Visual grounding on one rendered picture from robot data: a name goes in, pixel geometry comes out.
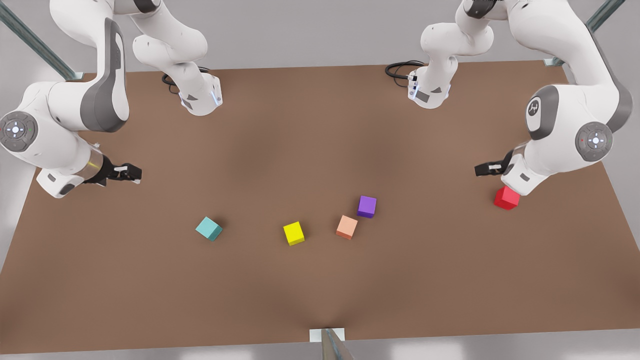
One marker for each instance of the teal wooden cube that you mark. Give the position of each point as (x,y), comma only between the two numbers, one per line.
(209,228)

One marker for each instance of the orange wooden cube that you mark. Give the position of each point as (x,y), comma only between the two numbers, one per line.
(347,227)

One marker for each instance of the red wooden cube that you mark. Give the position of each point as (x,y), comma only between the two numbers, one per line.
(506,198)

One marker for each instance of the purple wooden cube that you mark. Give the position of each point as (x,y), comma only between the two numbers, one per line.
(367,206)

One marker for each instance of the yellow wooden cube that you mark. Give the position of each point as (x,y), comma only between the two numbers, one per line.
(293,233)

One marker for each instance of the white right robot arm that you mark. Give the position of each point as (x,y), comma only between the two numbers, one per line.
(60,105)

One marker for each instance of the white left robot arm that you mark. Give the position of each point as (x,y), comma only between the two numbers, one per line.
(560,115)

